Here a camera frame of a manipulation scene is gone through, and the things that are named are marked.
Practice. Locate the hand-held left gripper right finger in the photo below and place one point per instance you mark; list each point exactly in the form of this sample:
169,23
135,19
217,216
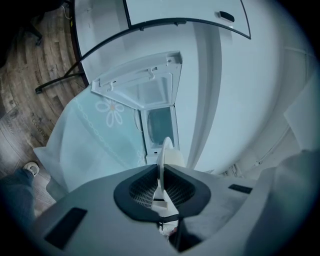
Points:
220,200

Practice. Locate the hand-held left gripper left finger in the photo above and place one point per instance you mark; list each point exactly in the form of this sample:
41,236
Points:
100,212

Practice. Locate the white round plate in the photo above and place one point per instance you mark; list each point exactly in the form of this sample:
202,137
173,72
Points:
162,155

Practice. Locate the white microwave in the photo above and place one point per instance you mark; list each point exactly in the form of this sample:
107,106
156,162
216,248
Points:
160,75

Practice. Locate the teal floral tablecloth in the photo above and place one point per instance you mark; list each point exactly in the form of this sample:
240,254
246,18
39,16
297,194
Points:
82,140

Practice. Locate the person's left shoe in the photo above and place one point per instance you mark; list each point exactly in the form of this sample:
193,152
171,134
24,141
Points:
32,167

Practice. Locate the person's blue jeans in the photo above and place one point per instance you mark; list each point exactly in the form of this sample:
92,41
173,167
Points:
17,200

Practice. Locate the black whiteboard eraser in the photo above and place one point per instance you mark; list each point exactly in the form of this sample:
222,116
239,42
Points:
226,16

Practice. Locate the black office chair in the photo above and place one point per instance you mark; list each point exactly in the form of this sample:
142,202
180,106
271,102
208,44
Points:
20,15

